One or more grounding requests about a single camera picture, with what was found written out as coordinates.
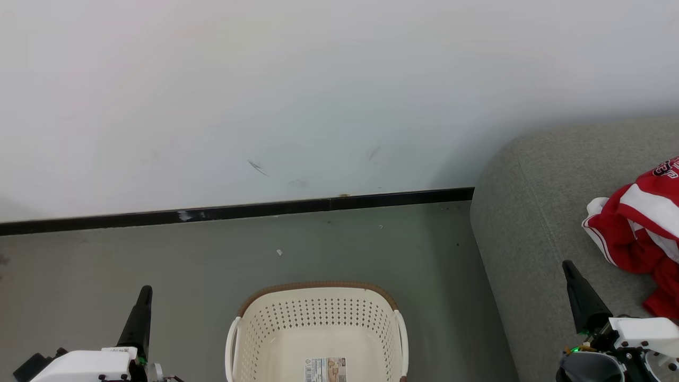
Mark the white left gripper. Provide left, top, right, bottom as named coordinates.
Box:
left=29, top=285, right=153, bottom=382

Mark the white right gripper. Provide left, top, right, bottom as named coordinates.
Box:
left=562, top=260, right=679, bottom=382

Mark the red white striped garment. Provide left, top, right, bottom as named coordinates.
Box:
left=582, top=180, right=679, bottom=274

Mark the grey fabric sofa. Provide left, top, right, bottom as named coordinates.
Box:
left=469, top=116, right=679, bottom=382

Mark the black baseboard strip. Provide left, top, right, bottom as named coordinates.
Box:
left=0, top=187, right=475, bottom=237

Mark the cream perforated laundry basket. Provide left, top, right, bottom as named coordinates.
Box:
left=225, top=281, right=410, bottom=382

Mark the paper label sticker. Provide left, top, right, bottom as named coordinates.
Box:
left=304, top=358, right=347, bottom=382

